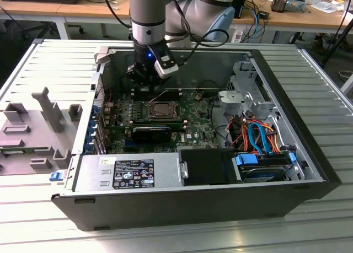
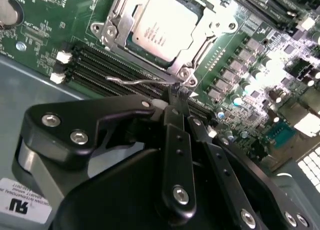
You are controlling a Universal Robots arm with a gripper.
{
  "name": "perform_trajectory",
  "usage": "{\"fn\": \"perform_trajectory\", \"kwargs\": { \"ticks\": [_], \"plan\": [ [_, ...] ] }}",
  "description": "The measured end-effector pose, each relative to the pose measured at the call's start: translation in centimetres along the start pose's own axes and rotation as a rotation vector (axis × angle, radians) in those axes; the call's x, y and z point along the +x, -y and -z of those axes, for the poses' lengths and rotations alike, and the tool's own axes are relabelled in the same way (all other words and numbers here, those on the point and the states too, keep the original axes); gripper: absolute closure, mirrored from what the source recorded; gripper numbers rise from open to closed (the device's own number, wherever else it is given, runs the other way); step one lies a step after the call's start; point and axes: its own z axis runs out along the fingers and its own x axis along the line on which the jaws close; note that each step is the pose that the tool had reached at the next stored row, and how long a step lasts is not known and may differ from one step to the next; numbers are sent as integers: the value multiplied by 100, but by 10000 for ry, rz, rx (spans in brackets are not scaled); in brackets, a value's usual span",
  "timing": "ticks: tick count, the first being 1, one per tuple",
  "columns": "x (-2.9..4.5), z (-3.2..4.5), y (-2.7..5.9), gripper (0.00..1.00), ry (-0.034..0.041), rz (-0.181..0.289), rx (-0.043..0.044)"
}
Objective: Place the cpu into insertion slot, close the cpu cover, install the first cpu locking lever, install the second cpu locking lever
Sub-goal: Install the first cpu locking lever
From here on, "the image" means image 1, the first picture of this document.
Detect CPU socket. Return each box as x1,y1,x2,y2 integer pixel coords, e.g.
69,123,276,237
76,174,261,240
148,100,179,120

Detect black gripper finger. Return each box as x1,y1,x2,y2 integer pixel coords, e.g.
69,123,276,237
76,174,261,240
152,71,167,95
126,63,154,95

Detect silver power supply unit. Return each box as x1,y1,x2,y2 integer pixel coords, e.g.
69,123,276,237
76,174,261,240
72,153,184,192

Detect green motherboard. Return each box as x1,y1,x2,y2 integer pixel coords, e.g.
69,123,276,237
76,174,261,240
103,89,221,154

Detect black case fan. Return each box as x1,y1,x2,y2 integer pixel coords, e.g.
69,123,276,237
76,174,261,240
120,76,135,93

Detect silver drive cage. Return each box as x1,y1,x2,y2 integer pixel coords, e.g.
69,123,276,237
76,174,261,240
223,53,279,121

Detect silver round bracket plate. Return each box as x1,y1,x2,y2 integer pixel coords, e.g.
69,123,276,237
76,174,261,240
217,89,253,110

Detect black PC case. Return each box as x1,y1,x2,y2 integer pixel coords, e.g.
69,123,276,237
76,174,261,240
51,45,343,232

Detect green RAM stick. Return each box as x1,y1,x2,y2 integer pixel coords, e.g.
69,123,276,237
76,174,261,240
132,120,185,130
0,147,35,156

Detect blue disk carrier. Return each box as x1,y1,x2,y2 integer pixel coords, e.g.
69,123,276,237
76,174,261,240
234,151,298,171

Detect black upright box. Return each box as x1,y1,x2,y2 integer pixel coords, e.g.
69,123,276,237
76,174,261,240
233,0,248,19

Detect blue expansion card latch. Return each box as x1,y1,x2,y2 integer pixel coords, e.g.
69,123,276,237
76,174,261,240
87,103,100,155

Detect silver green CPU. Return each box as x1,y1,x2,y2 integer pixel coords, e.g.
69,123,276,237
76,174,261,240
154,104,172,117

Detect orange wire bundle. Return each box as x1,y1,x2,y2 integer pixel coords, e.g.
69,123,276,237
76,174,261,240
231,117,282,154

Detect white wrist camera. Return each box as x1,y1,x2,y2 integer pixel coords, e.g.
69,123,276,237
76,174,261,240
153,50,180,79

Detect grey parts rack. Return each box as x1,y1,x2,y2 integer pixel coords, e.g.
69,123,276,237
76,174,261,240
0,87,83,176

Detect white paper sheets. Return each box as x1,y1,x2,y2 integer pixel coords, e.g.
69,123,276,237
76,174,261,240
310,0,345,14

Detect hard disk drive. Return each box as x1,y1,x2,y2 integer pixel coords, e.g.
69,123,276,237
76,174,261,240
239,164,286,184

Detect metal heat sink cooler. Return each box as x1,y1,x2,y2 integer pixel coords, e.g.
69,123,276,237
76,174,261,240
270,0,288,13

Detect grey desktop device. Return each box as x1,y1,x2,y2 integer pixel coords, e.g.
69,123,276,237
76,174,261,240
286,0,306,13

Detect black graphics card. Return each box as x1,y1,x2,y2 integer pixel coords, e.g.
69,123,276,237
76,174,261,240
131,126,172,143

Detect wooden desk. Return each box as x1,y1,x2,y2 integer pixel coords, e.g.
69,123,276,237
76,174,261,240
0,0,353,41

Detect pale blue teach pendant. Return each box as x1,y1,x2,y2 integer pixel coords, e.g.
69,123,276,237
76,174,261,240
205,6,236,43

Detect black camera cable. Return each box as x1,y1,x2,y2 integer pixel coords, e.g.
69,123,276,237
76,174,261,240
176,29,230,68

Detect white power strip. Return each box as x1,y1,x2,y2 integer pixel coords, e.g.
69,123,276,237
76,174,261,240
233,26,244,43

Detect blue flat wire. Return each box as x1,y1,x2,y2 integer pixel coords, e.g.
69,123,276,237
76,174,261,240
247,120,275,156

